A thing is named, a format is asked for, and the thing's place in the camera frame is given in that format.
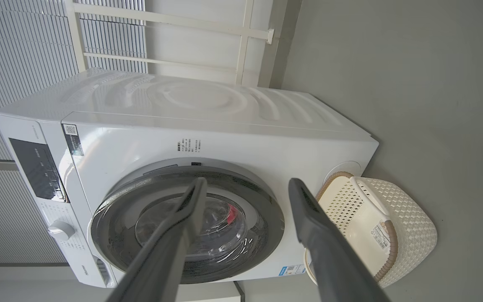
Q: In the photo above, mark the cream perforated laundry basket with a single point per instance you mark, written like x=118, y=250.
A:
x=409, y=226

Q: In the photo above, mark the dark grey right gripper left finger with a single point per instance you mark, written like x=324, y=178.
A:
x=162, y=260

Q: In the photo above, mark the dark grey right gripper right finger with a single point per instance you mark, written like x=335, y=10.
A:
x=329, y=260

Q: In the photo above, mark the red and white garment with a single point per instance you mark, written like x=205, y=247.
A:
x=233, y=212

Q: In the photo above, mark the white front-load washing machine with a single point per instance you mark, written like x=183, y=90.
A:
x=224, y=138

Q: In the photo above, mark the silver washing machine dial knob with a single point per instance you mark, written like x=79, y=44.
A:
x=61, y=230

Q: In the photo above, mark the round glass washer door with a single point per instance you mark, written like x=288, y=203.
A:
x=111, y=235

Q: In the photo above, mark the white metal rack frame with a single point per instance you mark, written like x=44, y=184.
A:
x=162, y=19

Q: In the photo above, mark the blue energy label sticker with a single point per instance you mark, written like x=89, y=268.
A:
x=292, y=269

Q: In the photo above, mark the black washing machine display panel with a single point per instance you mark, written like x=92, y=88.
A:
x=36, y=167

